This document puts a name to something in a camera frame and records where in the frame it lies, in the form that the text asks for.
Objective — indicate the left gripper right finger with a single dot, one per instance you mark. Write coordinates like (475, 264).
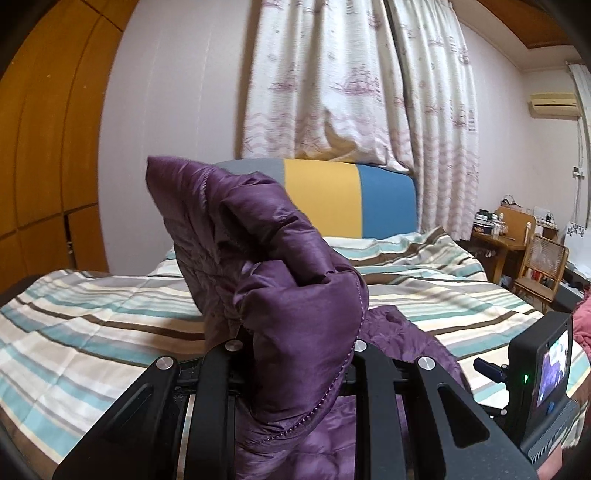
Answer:
(413, 420)

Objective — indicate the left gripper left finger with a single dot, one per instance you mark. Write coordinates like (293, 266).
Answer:
(176, 420)

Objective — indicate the purple quilted down jacket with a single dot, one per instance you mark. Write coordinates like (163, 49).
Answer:
(252, 260)

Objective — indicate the striped bed duvet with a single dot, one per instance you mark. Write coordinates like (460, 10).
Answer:
(72, 341)

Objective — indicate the wooden chair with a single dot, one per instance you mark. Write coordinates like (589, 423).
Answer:
(542, 270)

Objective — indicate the wooden desk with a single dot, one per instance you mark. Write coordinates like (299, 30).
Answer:
(501, 246)

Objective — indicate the clutter on desk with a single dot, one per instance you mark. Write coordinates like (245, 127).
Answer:
(514, 221)

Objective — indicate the grey yellow blue headboard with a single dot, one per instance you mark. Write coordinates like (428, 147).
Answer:
(342, 199)

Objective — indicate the pink patterned curtain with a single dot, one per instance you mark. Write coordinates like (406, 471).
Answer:
(388, 83)

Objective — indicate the wooden wardrobe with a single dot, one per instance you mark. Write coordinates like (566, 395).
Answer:
(56, 59)

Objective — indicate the wall air conditioner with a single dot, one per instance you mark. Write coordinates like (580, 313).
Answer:
(559, 105)

